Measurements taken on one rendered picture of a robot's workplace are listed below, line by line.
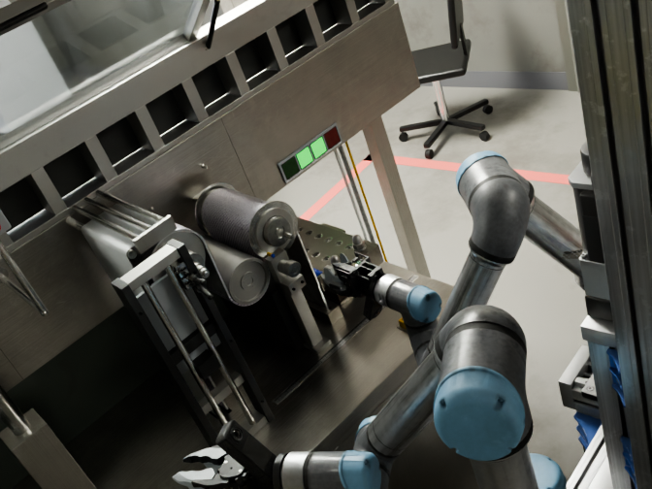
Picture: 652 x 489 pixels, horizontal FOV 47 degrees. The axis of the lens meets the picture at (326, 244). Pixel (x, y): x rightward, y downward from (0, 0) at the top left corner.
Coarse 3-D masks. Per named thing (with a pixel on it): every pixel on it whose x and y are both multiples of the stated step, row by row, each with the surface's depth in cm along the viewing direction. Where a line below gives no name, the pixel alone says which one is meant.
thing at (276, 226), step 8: (272, 216) 184; (280, 216) 184; (272, 224) 183; (280, 224) 184; (288, 224) 186; (264, 232) 183; (272, 232) 183; (280, 232) 185; (288, 232) 187; (264, 240) 185; (272, 240) 184; (280, 240) 186
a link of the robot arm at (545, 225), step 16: (480, 160) 153; (496, 160) 153; (464, 176) 154; (480, 176) 149; (496, 176) 147; (512, 176) 148; (464, 192) 153; (528, 192) 153; (544, 208) 158; (528, 224) 157; (544, 224) 157; (560, 224) 159; (528, 240) 162; (544, 240) 159; (560, 240) 160; (576, 240) 161; (560, 256) 163; (576, 256) 162; (576, 272) 166
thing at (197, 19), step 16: (32, 0) 131; (48, 0) 132; (64, 0) 135; (208, 0) 183; (0, 16) 128; (16, 16) 129; (32, 16) 132; (0, 32) 129; (192, 32) 194; (176, 48) 196; (208, 48) 200; (144, 64) 192; (112, 80) 188; (64, 112) 181; (32, 128) 177; (0, 144) 174
